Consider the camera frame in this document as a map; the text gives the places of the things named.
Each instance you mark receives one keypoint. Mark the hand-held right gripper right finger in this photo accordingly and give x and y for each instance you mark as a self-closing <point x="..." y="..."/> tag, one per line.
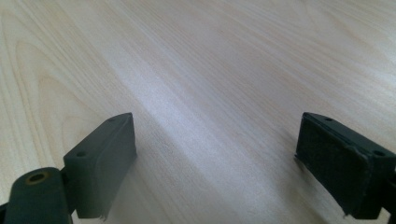
<point x="342" y="168"/>

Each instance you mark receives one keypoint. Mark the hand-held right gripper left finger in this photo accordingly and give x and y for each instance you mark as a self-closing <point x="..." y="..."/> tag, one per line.
<point x="99" y="165"/>

